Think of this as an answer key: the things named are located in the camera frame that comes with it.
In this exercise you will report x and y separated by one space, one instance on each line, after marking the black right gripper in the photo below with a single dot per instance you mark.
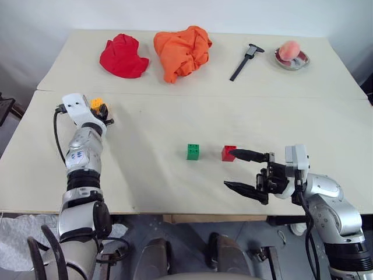
274 181

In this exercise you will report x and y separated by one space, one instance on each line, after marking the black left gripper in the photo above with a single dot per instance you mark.
105 111

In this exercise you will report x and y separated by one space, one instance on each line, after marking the yellow toy cube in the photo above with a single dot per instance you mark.
95 103

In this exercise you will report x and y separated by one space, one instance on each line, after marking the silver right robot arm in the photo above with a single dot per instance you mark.
335 213

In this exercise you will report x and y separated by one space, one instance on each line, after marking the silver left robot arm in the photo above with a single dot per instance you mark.
84 163

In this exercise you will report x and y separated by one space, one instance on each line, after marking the red toy cube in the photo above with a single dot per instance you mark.
228 154

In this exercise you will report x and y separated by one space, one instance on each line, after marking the wooden beam under table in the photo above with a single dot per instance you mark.
214 218

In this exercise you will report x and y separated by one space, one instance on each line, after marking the green toy cube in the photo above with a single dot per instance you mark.
193 151

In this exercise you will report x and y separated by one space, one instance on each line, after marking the red crumpled cloth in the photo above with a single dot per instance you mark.
123 56

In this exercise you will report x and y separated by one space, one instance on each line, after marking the dark rounded brown shape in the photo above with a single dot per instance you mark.
154 258
230 256

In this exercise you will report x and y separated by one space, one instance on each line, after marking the orange crumpled cloth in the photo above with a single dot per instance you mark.
182 52

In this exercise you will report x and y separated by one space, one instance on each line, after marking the dark stand beside table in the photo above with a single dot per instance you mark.
8 108

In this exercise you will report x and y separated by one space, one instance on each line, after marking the black vernier caliper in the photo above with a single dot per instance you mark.
243 62

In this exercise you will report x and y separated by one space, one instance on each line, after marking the small metal dish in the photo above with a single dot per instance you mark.
294 63

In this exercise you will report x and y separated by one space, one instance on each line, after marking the pink peach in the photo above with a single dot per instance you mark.
289 50

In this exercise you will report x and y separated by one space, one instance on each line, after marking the black curved bar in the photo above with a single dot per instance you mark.
34 258
56 251

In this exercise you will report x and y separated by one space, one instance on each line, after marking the black object beside table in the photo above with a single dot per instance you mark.
367 89

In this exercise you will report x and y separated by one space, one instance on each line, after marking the white crumpled sheet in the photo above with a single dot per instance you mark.
17 239

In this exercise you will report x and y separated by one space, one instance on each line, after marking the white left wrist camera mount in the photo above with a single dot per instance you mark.
76 108

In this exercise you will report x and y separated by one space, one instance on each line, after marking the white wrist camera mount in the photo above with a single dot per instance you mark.
297 159
76 108

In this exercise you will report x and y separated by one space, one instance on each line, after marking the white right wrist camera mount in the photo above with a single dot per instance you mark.
297 159

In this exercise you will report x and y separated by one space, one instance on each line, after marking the black metal bracket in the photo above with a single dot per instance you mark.
266 259

